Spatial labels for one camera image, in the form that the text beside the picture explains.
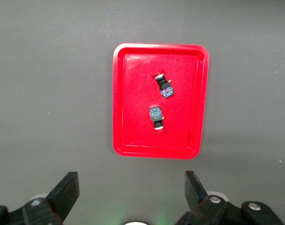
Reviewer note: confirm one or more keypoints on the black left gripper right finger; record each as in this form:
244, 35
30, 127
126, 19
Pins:
195, 189

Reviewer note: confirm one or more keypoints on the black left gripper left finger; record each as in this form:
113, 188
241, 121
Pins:
64, 189

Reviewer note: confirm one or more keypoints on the red push button switch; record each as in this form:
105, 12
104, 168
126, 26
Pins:
164, 85
156, 117

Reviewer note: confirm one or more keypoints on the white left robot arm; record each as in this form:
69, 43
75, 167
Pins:
135, 223

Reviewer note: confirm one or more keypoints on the red plastic tray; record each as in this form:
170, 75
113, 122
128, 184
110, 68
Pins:
137, 93

